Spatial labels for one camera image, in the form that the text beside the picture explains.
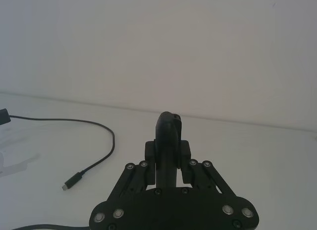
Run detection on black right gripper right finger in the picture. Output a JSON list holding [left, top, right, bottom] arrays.
[[172, 113, 239, 200]]

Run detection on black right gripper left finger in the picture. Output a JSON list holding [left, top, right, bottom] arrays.
[[95, 111, 179, 209]]

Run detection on white table cloth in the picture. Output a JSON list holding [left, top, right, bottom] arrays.
[[0, 91, 317, 230]]

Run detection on black plug adapter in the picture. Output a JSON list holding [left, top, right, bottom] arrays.
[[0, 107, 12, 127]]

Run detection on black cable with silver plug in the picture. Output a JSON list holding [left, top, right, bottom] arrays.
[[6, 115, 116, 192]]

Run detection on thin black cable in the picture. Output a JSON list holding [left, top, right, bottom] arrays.
[[0, 223, 94, 230]]

